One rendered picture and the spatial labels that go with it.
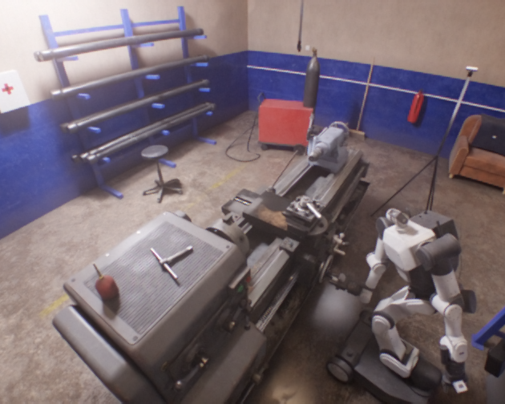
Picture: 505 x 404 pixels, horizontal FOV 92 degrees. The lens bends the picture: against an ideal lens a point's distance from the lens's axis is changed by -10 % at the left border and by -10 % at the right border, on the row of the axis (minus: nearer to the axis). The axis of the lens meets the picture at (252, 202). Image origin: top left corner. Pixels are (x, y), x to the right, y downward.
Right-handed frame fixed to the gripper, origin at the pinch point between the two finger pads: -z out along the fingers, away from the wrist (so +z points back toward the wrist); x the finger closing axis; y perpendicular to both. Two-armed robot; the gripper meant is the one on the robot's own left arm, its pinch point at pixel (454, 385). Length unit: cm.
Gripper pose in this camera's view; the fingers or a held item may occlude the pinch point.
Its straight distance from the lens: 184.3
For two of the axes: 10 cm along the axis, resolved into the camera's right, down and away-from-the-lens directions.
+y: -0.2, 1.9, -9.8
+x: -9.7, 2.4, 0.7
